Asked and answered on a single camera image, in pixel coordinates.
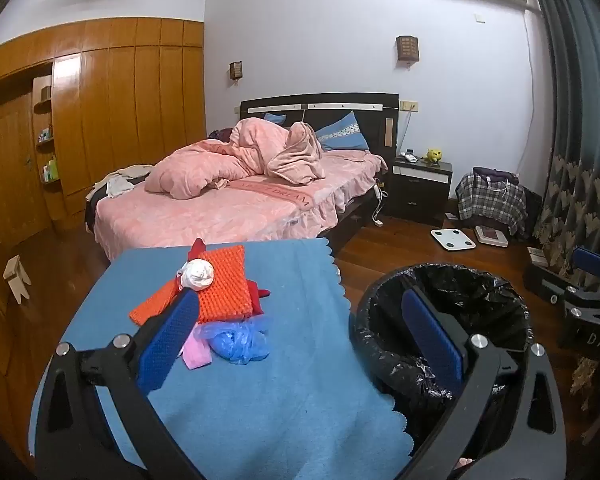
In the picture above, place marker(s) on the bed with pink sheet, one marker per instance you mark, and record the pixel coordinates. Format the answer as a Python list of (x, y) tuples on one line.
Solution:
[(220, 215)]

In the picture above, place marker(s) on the large blue pillow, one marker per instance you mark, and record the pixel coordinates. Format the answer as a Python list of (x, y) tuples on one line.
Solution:
[(345, 132)]

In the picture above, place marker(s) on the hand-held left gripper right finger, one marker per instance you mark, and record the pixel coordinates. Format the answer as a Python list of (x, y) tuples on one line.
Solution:
[(430, 335)]

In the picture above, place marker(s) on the small brown box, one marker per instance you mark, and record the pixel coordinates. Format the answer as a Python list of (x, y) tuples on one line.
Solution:
[(537, 255)]

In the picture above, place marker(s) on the green bottles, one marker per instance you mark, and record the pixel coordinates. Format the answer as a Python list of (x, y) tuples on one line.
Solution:
[(51, 170)]

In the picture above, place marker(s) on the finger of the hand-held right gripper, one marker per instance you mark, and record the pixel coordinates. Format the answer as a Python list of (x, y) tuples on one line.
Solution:
[(587, 297), (596, 261)]

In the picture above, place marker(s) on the dark clothes pile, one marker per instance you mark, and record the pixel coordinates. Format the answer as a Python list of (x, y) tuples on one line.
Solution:
[(97, 195)]

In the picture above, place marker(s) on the dark wooden headboard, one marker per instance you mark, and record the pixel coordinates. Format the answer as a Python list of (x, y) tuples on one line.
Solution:
[(330, 105)]

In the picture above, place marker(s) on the brown wall lamp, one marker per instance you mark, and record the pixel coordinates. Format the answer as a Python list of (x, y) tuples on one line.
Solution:
[(235, 70), (407, 49)]

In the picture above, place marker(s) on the small blue pillow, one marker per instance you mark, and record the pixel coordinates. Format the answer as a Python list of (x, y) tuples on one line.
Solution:
[(276, 118)]

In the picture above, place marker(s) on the small wooden stool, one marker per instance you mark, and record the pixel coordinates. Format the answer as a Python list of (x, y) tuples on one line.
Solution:
[(16, 275)]

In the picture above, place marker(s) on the yellow plush toy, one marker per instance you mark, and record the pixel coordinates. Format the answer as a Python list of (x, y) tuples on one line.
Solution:
[(433, 156)]

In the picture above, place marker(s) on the white tissue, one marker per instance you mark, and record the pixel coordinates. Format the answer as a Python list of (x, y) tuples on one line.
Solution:
[(197, 274)]

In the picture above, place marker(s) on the orange foam net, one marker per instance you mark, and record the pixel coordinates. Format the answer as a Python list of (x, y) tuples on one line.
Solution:
[(225, 280)]

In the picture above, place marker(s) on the white cloth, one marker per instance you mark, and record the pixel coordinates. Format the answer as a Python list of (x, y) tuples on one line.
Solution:
[(119, 186)]

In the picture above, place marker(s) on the patterned dark curtain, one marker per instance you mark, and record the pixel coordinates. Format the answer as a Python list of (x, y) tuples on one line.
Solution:
[(580, 135)]

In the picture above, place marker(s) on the red cloth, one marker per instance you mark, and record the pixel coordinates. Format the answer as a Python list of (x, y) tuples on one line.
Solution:
[(256, 300)]

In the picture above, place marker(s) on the white bathroom scale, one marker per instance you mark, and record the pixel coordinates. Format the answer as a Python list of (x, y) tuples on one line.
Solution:
[(452, 239)]

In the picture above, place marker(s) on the small shelf items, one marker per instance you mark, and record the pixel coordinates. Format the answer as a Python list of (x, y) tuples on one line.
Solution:
[(46, 135)]

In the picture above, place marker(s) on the wooden wardrobe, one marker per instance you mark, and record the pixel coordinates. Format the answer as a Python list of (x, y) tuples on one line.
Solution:
[(110, 110)]

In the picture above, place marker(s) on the dark purple garment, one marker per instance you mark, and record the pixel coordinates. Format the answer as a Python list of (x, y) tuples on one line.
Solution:
[(495, 176)]

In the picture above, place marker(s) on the trash bin with black bag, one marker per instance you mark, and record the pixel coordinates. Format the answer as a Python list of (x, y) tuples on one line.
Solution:
[(480, 285)]

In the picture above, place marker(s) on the flat grey scale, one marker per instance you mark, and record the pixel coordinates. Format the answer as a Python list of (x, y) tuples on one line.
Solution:
[(491, 236)]

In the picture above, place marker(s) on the white power strip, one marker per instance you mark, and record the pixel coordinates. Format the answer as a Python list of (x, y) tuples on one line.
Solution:
[(378, 192)]

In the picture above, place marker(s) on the plaid cloth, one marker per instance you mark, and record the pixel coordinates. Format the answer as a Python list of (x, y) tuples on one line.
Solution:
[(490, 202)]

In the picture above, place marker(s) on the white desk phone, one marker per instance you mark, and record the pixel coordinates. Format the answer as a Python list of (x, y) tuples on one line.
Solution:
[(408, 155)]

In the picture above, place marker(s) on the blue plastic bag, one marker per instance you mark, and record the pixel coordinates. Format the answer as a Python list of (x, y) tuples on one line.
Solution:
[(235, 342)]

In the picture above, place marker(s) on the dark nightstand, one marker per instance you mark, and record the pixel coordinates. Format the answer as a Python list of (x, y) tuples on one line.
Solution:
[(420, 192)]

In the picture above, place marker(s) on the pink sock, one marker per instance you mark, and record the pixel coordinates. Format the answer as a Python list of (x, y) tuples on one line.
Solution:
[(196, 352)]

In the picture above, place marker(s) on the pink quilt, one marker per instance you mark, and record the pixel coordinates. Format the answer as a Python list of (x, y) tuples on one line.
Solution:
[(250, 155)]

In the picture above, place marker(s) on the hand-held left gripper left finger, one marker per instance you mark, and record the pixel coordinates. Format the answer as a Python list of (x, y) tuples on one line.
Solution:
[(172, 332)]

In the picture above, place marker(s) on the dark purple cloth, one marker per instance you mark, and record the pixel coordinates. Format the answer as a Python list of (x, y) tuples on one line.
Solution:
[(222, 135)]

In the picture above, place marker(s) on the wall socket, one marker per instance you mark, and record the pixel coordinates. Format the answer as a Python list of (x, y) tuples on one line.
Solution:
[(410, 106)]

